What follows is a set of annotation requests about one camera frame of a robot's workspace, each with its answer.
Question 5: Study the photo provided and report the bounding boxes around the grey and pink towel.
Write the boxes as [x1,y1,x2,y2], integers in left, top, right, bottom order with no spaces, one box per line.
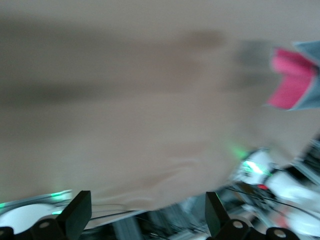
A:
[261,41,320,112]

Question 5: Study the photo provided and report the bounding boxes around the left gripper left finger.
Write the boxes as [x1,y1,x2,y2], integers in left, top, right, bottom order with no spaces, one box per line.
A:
[31,190,92,240]

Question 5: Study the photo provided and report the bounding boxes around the brown table cover sheet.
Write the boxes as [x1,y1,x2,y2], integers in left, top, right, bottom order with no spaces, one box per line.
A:
[0,0,320,213]

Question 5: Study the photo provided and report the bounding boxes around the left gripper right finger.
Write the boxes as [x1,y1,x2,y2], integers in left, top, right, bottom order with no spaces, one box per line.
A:
[204,191,251,240]

